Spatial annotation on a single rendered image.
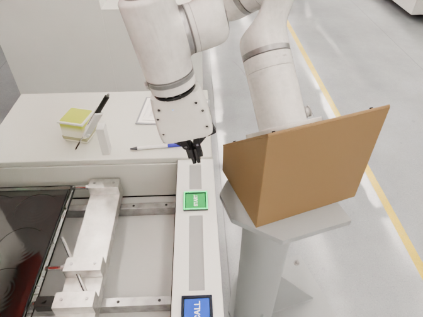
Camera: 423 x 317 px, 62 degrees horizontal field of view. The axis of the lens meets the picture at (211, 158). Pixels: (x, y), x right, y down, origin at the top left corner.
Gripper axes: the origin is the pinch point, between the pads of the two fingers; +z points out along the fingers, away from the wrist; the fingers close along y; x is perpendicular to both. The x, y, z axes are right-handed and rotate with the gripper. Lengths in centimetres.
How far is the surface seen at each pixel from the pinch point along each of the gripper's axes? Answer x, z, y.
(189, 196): 1.3, 14.1, -4.8
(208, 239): -10.7, 15.4, -0.8
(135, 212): 7.9, 23.9, -22.3
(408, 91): 203, 147, 155
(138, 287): -13.2, 25.7, -19.6
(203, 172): 9.7, 15.3, -1.3
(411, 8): 367, 149, 231
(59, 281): -11.0, 21.9, -37.8
